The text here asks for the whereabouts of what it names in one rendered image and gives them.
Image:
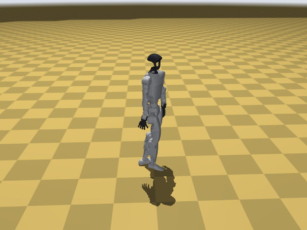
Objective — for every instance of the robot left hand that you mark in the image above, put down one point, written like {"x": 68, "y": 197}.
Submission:
{"x": 164, "y": 106}

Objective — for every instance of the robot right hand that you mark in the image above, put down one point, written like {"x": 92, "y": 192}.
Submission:
{"x": 142, "y": 123}

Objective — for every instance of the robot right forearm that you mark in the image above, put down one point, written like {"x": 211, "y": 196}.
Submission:
{"x": 145, "y": 108}

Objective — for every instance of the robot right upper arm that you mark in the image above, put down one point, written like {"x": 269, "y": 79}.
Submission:
{"x": 146, "y": 81}

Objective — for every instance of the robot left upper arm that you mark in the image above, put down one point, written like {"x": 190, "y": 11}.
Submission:
{"x": 163, "y": 87}

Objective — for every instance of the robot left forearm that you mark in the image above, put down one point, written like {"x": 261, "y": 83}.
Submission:
{"x": 163, "y": 99}

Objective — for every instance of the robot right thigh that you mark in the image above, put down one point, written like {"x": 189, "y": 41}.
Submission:
{"x": 155, "y": 127}

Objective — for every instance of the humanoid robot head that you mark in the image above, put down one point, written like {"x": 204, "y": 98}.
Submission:
{"x": 154, "y": 58}

